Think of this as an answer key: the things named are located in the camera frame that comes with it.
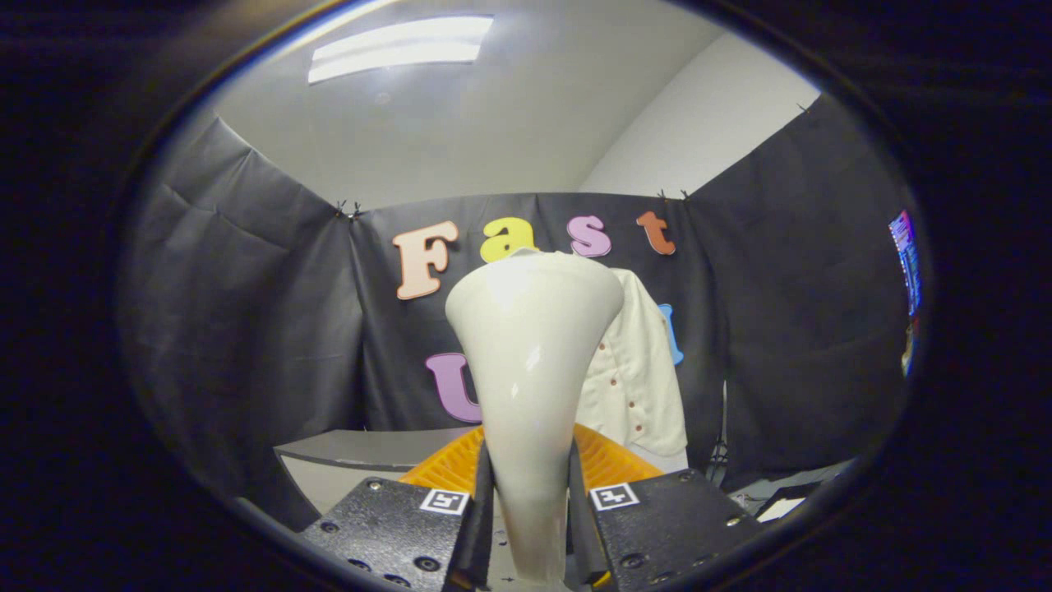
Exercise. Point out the black backdrop cloth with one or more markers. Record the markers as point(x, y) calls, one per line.
point(246, 312)

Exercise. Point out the thin grey pole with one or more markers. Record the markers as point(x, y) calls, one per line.
point(726, 419)

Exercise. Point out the cream button shirt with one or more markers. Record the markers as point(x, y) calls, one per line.
point(641, 370)

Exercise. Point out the grey drawer cabinet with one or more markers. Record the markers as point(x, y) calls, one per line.
point(362, 448)

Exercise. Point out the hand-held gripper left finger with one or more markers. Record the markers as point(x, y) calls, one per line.
point(483, 514)

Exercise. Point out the glowing screen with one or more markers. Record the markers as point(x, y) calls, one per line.
point(906, 255)

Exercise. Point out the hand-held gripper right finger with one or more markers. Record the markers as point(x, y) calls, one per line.
point(578, 514)

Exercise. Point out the ceiling light panel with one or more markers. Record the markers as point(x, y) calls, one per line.
point(403, 49)

